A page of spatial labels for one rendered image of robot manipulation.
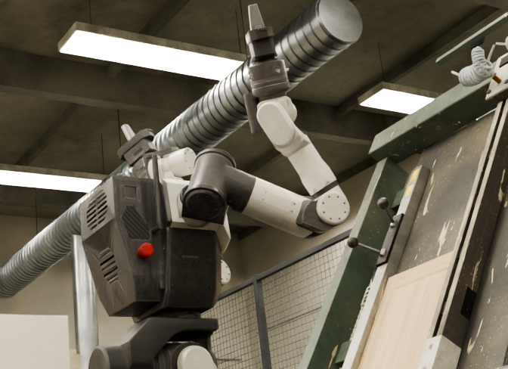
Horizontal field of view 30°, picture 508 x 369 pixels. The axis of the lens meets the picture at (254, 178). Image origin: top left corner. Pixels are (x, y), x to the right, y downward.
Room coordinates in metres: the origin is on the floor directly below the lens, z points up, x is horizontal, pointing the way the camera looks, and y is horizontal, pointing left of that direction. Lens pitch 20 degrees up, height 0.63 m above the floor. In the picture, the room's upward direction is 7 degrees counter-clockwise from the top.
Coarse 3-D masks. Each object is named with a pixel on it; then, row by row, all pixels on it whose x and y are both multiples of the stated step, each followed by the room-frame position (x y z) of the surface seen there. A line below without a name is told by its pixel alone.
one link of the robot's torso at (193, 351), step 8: (184, 352) 2.11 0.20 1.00; (192, 352) 2.12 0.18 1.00; (200, 352) 2.13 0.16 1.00; (208, 352) 2.14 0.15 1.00; (184, 360) 2.11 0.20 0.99; (192, 360) 2.12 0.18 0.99; (200, 360) 2.13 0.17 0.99; (208, 360) 2.14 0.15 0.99; (184, 368) 2.11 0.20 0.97; (192, 368) 2.12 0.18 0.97; (200, 368) 2.13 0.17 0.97; (208, 368) 2.14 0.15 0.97; (216, 368) 2.16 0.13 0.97
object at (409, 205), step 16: (416, 192) 3.00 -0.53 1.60; (400, 208) 3.01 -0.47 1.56; (416, 208) 2.99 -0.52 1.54; (400, 240) 2.94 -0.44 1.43; (400, 256) 2.93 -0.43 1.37; (384, 272) 2.89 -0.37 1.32; (384, 288) 2.88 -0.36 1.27; (368, 304) 2.88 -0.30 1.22; (368, 320) 2.84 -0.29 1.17; (352, 352) 2.82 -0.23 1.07; (352, 368) 2.79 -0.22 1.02
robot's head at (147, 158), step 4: (168, 148) 2.18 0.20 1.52; (172, 148) 2.18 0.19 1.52; (176, 148) 2.19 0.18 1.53; (156, 152) 2.19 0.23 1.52; (160, 152) 2.19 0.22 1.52; (164, 152) 2.19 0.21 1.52; (168, 152) 2.21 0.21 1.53; (144, 156) 2.21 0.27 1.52; (148, 156) 2.20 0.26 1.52; (144, 160) 2.21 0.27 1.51; (148, 160) 2.22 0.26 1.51; (148, 164) 2.20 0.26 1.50; (148, 168) 2.20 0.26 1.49; (148, 172) 2.22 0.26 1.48; (148, 176) 2.23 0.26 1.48; (152, 176) 2.21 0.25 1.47
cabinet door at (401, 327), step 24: (432, 264) 2.71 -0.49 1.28; (408, 288) 2.77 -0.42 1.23; (432, 288) 2.66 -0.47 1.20; (384, 312) 2.82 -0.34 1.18; (408, 312) 2.71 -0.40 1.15; (432, 312) 2.60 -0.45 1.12; (384, 336) 2.76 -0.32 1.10; (408, 336) 2.65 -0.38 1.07; (384, 360) 2.70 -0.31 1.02; (408, 360) 2.60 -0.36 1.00
